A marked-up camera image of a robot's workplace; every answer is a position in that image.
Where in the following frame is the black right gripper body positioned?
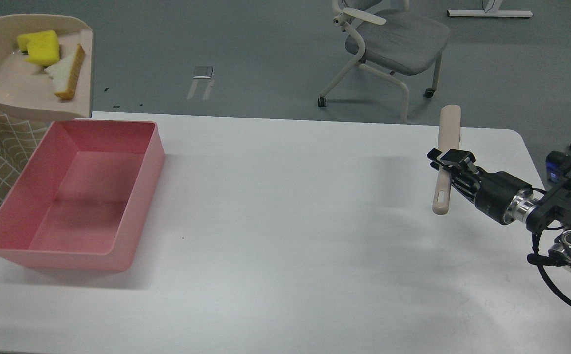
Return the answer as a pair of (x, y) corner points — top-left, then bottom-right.
(473, 171), (532, 225)

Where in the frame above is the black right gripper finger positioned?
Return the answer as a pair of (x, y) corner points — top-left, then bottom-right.
(427, 148), (487, 202)

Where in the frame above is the beige hand brush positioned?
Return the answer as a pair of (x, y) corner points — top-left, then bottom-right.
(432, 104), (462, 216)

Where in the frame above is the triangular bread slice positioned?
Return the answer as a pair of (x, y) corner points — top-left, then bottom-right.
(44, 43), (86, 100)

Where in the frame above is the yellow sponge piece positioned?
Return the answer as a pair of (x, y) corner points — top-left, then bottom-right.
(16, 30), (60, 67)

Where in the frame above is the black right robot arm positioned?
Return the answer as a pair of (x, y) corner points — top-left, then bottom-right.
(427, 148), (571, 307)

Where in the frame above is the pink plastic bin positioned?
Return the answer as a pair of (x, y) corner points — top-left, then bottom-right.
(0, 119), (166, 272)

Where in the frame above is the grey office chair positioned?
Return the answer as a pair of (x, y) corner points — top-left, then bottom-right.
(317, 0), (451, 121)

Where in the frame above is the white desk base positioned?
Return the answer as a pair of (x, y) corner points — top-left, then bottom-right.
(446, 0), (534, 19)

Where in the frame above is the silver floor socket plate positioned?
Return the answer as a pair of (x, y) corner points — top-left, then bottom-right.
(193, 66), (214, 79)

